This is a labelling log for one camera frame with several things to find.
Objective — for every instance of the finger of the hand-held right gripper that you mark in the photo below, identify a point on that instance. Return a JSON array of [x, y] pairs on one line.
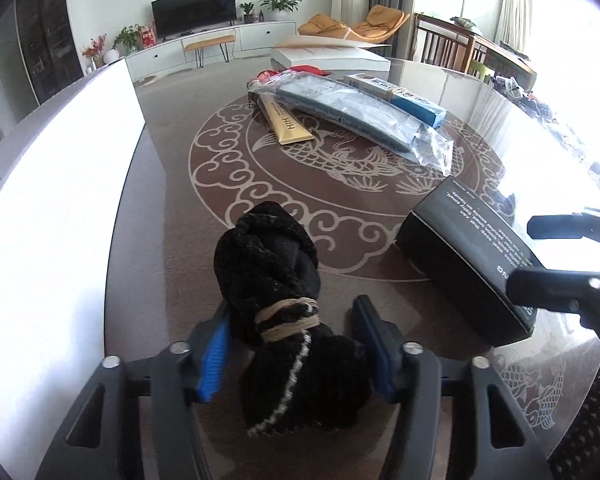
[[555, 287], [565, 225]]

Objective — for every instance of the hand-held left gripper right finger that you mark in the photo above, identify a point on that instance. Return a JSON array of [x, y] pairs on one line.
[[377, 350]]

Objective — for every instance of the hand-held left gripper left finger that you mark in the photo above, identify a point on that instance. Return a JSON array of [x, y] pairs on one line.
[[212, 365]]

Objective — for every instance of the black cardboard box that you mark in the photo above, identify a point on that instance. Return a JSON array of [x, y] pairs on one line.
[[455, 240]]

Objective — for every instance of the black velvet scrunchie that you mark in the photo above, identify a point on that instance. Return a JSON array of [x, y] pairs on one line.
[[280, 270]]

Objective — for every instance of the blue and white ointment box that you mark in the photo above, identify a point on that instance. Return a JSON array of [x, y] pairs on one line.
[[420, 107]]

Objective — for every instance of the white storage box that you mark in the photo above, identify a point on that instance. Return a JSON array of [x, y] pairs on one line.
[[55, 210]]

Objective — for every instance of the red snack packet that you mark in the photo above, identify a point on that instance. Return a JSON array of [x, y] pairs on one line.
[[307, 69]]

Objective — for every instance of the pile of assorted small items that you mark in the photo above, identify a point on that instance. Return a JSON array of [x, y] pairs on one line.
[[545, 110]]

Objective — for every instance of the green plastic chair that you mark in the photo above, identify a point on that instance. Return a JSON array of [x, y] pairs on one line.
[[481, 70]]

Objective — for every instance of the wooden slatted chair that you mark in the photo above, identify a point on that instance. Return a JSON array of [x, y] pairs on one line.
[[440, 42]]

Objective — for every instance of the white sheer curtain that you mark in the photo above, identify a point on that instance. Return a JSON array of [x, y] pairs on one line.
[[519, 5]]

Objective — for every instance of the gold tube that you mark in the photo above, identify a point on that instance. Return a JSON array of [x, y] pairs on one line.
[[287, 125]]

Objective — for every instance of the dark comb in plastic bag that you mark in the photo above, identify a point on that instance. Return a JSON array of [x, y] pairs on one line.
[[350, 105]]

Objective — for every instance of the white open flat box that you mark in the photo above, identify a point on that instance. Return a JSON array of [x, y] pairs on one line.
[[330, 57]]

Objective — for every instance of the orange lounge chair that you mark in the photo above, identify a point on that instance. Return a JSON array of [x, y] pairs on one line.
[[340, 25]]

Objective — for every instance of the wooden bench with metal legs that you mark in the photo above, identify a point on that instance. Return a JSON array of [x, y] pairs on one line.
[[210, 42]]

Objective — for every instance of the round white vase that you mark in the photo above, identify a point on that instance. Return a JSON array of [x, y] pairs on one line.
[[111, 56]]

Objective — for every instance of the white television cabinet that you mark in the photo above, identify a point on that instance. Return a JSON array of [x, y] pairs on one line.
[[260, 37]]

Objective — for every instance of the red gift box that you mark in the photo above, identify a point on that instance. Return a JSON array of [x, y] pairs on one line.
[[147, 37]]

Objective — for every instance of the red flower arrangement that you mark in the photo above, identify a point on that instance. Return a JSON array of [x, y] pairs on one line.
[[94, 50]]

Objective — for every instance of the bushy potted green plant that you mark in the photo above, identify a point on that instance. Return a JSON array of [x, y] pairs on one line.
[[126, 39]]

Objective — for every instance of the small potted green plant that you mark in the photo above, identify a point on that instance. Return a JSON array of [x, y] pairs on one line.
[[247, 12]]

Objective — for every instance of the black television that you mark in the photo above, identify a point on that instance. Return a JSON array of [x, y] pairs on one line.
[[192, 10]]

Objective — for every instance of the large potted green plant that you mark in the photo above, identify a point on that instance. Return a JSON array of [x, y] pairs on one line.
[[279, 5]]

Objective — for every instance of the dark glass display cabinet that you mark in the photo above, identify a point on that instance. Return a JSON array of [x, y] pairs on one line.
[[50, 35]]

